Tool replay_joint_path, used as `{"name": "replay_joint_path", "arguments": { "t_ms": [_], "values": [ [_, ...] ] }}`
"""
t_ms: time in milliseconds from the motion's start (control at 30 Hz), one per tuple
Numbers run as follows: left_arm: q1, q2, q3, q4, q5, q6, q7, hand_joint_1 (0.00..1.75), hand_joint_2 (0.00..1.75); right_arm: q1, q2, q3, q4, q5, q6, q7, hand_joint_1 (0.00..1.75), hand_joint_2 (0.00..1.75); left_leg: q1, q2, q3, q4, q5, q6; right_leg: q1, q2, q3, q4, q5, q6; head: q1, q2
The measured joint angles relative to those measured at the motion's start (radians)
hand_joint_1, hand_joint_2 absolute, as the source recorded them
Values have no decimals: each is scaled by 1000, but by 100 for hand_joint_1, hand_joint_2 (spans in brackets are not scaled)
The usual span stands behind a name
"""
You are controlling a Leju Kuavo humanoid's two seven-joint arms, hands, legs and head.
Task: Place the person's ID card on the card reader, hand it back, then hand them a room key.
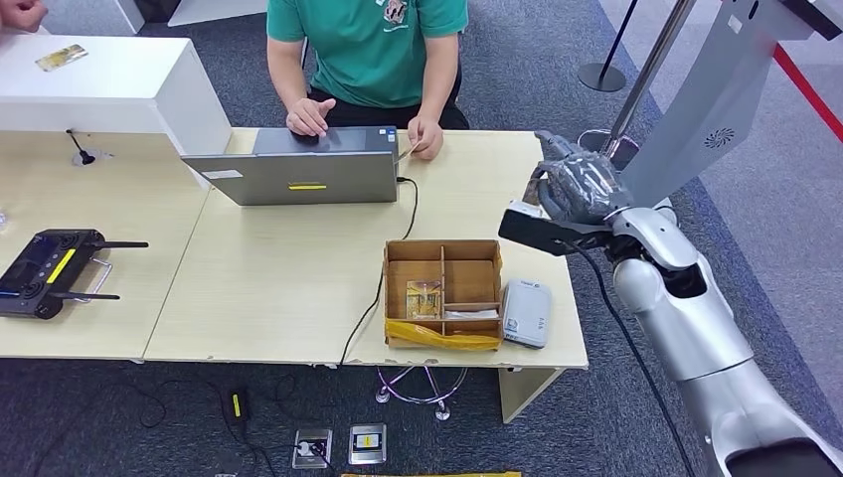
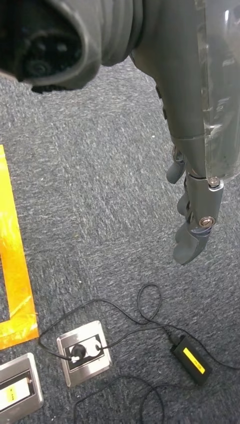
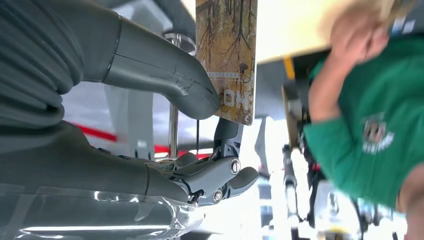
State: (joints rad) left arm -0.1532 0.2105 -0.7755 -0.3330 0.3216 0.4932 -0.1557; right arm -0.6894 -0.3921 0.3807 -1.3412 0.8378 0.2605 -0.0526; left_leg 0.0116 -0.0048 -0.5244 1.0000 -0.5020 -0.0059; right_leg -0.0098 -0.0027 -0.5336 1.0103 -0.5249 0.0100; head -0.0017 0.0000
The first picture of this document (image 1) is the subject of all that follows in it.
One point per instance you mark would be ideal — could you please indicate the person's left hand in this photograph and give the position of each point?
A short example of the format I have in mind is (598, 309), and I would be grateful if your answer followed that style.
(427, 137)

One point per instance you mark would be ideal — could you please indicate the person's right hand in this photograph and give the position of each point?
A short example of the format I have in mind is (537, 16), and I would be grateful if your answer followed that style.
(309, 117)

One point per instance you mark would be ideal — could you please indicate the bystander's hand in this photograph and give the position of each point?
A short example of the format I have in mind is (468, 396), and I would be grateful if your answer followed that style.
(23, 13)

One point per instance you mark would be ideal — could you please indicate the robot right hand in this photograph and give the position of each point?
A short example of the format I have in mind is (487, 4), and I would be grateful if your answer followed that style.
(583, 187)

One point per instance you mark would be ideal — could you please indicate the ID card with autumn print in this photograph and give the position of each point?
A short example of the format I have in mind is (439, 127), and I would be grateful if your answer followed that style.
(408, 151)

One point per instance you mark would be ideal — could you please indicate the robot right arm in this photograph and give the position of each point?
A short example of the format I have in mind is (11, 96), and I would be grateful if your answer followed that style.
(691, 329)

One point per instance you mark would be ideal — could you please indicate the person's left forearm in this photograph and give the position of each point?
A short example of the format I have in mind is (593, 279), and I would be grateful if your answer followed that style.
(438, 82)

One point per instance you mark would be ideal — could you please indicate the person's right forearm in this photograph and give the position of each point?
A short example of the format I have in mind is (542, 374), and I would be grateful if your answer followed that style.
(286, 76)

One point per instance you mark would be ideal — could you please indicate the yellow printed card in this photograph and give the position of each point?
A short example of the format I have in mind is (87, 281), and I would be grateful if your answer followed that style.
(61, 57)

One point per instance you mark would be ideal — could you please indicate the person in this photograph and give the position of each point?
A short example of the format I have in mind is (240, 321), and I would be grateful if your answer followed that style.
(369, 52)

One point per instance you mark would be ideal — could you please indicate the grey card reader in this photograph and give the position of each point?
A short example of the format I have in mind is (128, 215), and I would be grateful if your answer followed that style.
(527, 315)

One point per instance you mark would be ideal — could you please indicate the golden room key card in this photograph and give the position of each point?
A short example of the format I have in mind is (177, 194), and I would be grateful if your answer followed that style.
(423, 299)

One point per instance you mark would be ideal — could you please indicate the white card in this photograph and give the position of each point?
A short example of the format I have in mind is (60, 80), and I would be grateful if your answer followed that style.
(474, 315)

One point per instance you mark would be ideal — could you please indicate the grey laptop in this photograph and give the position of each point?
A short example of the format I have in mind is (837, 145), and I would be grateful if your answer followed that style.
(296, 176)

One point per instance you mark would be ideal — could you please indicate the white counter block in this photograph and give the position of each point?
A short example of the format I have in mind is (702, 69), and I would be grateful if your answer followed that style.
(99, 85)

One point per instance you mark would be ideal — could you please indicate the silver kiosk stand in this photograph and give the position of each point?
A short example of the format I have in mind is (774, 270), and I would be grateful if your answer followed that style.
(698, 112)

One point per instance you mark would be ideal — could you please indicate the cardboard box with dividers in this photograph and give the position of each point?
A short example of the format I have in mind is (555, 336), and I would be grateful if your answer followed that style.
(471, 283)

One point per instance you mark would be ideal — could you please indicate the pale wooden desk leg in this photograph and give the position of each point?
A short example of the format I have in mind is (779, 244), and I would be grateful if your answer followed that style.
(520, 395)

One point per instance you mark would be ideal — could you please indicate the red barrier belt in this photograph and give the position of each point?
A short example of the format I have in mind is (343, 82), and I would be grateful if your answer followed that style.
(807, 87)

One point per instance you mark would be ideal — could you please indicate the black remote controller with antennas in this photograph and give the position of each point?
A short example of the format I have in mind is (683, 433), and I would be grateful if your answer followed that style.
(39, 270)

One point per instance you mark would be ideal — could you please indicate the chrome chair base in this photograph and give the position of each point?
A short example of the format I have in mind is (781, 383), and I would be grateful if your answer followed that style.
(442, 413)

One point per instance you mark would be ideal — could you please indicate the black power adapter yellow label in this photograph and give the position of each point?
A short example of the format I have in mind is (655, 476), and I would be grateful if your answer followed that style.
(237, 405)

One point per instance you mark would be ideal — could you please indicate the steel floor socket yellow sticker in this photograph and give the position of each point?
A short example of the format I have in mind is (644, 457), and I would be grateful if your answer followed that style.
(367, 444)

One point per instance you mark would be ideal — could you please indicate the steel floor socket with plugs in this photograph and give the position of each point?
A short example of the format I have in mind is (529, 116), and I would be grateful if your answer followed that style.
(311, 449)

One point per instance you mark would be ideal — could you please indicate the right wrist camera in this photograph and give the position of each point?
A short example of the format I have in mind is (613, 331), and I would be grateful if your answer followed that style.
(540, 230)

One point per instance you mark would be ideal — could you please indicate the black stanchion post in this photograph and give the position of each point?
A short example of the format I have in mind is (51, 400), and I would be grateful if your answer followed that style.
(601, 77)

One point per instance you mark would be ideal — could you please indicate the chrome stanchion post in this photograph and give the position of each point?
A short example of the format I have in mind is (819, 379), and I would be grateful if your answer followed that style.
(649, 66)

